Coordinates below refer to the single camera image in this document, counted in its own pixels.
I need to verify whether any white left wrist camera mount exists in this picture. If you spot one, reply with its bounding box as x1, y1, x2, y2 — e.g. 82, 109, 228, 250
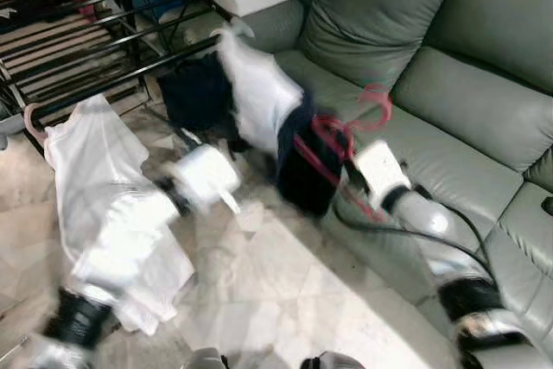
175, 144, 243, 214

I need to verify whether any red plastic hanger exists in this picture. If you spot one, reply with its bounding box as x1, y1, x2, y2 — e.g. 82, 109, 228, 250
292, 84, 394, 219

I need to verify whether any grey-green leather sofa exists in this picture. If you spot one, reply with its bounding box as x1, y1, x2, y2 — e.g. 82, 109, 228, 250
233, 0, 553, 369

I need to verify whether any grey robot right leg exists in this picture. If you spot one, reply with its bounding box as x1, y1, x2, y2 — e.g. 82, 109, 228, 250
301, 352, 364, 369

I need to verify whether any black metal drying rack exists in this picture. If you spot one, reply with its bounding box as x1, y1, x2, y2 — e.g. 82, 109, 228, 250
0, 0, 256, 154

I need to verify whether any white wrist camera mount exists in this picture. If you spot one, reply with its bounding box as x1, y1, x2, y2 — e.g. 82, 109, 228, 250
175, 144, 243, 214
354, 140, 412, 207

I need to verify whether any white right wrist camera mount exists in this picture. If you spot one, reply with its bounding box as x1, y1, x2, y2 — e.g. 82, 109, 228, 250
354, 140, 412, 207

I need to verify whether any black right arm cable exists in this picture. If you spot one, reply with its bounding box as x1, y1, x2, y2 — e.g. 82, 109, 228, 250
333, 188, 498, 283

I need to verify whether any grey robot leg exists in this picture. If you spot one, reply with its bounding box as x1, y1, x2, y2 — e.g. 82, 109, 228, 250
186, 347, 230, 369
301, 352, 364, 369

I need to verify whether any navy and white jacket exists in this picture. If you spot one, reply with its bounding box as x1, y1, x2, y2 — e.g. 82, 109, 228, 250
216, 28, 348, 219

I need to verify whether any grey robot left leg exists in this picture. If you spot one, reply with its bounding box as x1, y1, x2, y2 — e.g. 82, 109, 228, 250
186, 347, 230, 369

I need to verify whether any white shirt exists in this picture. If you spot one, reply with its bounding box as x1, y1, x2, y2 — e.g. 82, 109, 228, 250
43, 94, 195, 335

